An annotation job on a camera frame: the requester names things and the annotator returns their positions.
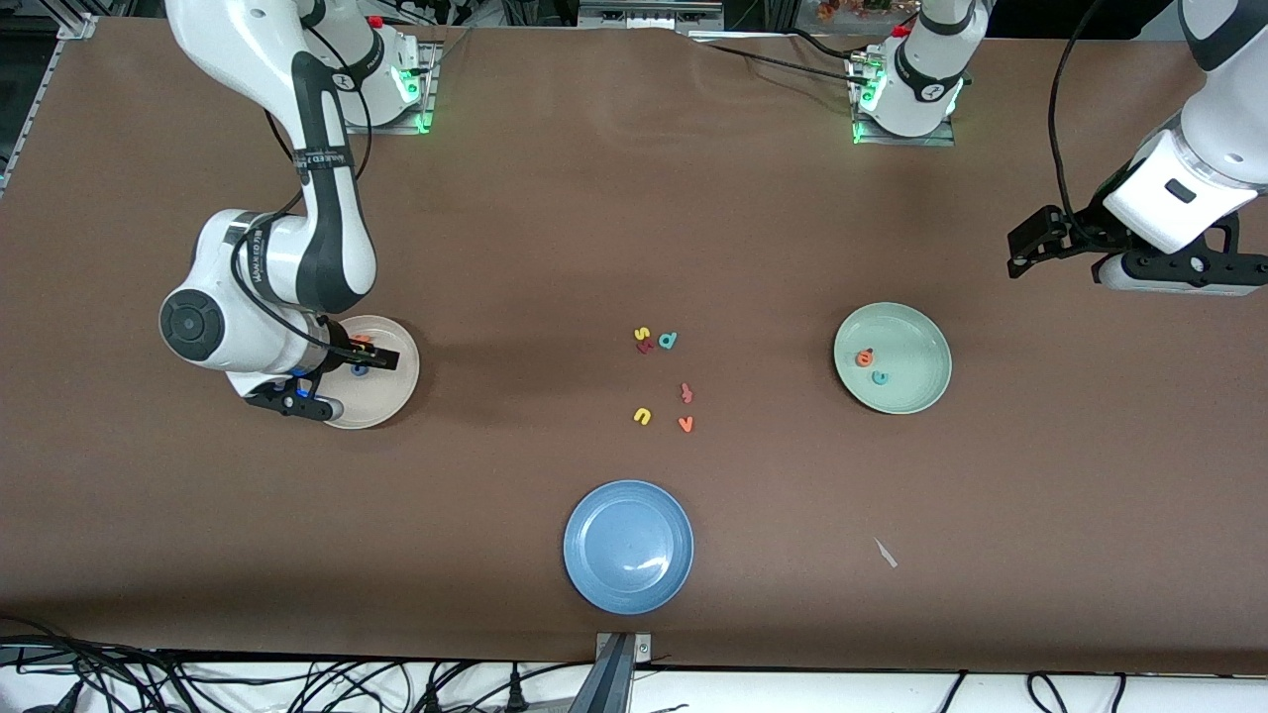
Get beige brown plate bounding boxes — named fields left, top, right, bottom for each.
left=317, top=315, right=421, bottom=430

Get pale green plate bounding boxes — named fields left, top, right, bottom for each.
left=833, top=302, right=953, bottom=415

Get blue plate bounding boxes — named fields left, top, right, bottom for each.
left=563, top=480, right=694, bottom=615

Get grey metal device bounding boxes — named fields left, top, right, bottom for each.
left=578, top=0, right=726, bottom=31

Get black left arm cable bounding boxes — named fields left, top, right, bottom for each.
left=1049, top=0, right=1107, bottom=235

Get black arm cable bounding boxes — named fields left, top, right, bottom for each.
left=231, top=25, right=373, bottom=359
left=1049, top=0, right=1107, bottom=235

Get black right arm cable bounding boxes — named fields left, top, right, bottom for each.
left=231, top=25, right=373, bottom=359

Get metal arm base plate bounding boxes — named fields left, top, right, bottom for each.
left=848, top=50, right=957, bottom=148
left=342, top=40, right=438, bottom=135

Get black cable on table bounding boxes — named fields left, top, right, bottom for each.
left=693, top=35, right=875, bottom=86

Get tangled black floor cables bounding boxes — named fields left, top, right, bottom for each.
left=0, top=614, right=595, bottom=713

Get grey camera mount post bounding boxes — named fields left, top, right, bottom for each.
left=570, top=632, right=653, bottom=713

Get looped black floor cable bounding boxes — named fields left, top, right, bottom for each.
left=1024, top=672, right=1072, bottom=713

